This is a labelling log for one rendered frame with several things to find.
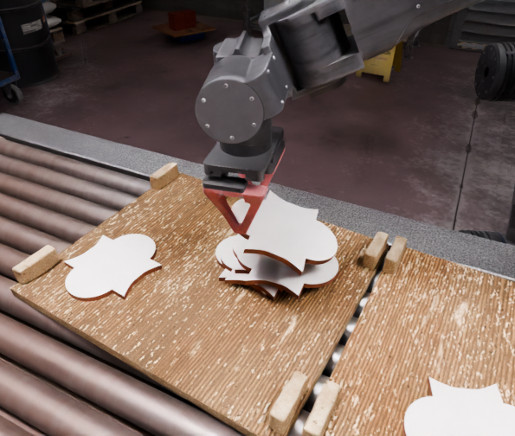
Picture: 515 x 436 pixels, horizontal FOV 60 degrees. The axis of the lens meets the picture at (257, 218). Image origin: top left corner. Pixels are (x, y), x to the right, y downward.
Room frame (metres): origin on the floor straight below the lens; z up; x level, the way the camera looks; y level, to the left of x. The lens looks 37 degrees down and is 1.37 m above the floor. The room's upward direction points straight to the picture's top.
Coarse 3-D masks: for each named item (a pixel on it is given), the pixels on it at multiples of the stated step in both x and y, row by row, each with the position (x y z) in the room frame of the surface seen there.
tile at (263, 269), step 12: (240, 252) 0.45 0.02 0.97; (240, 264) 0.43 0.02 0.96; (252, 264) 0.42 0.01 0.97; (264, 264) 0.42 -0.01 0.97; (276, 264) 0.42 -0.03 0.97; (324, 264) 0.42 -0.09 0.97; (336, 264) 0.42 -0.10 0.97; (252, 276) 0.40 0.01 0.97; (264, 276) 0.40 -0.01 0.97; (276, 276) 0.40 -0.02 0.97; (288, 276) 0.40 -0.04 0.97; (300, 276) 0.40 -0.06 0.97; (312, 276) 0.40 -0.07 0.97; (324, 276) 0.40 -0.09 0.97; (336, 276) 0.41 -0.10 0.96; (288, 288) 0.38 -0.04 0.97; (300, 288) 0.38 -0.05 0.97
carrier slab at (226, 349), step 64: (192, 192) 0.64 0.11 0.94; (64, 256) 0.47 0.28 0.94; (192, 256) 0.47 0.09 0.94; (64, 320) 0.36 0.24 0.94; (128, 320) 0.36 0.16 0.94; (192, 320) 0.36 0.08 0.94; (256, 320) 0.36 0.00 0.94; (320, 320) 0.36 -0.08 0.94; (192, 384) 0.27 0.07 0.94; (256, 384) 0.27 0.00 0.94
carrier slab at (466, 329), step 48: (384, 288) 0.41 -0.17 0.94; (432, 288) 0.41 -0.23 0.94; (480, 288) 0.41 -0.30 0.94; (384, 336) 0.33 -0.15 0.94; (432, 336) 0.33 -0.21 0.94; (480, 336) 0.33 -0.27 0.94; (384, 384) 0.27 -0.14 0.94; (480, 384) 0.27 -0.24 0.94; (336, 432) 0.22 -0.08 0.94; (384, 432) 0.22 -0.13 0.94
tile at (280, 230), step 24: (240, 216) 0.42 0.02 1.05; (264, 216) 0.43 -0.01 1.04; (288, 216) 0.44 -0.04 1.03; (312, 216) 0.45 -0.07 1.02; (264, 240) 0.39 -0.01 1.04; (288, 240) 0.40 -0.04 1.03; (312, 240) 0.41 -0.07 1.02; (336, 240) 0.42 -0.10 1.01; (288, 264) 0.37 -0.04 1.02; (312, 264) 0.38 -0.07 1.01
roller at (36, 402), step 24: (0, 360) 0.32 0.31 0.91; (0, 384) 0.28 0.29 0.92; (24, 384) 0.28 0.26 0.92; (24, 408) 0.25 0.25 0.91; (48, 408) 0.25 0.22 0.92; (72, 408) 0.25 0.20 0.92; (48, 432) 0.23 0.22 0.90; (72, 432) 0.23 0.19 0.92; (96, 432) 0.23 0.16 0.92; (120, 432) 0.23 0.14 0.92
